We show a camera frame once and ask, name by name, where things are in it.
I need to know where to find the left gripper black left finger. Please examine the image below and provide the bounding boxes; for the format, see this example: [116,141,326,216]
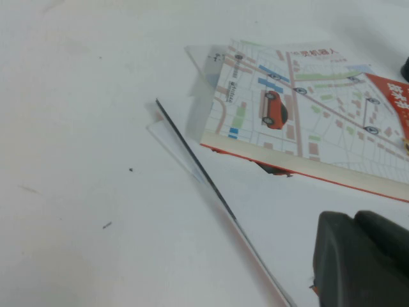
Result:
[312,210,409,307]

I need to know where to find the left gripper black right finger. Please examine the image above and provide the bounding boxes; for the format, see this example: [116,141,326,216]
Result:
[353,209,409,275]

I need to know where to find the white Leador logistics brochure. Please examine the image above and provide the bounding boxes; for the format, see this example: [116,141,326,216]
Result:
[146,98,409,307]

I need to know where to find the map cover paperback book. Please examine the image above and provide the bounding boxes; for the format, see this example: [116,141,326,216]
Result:
[200,38,409,204]

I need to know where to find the white AgileX brochure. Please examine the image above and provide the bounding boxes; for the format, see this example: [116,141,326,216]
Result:
[184,44,231,145]

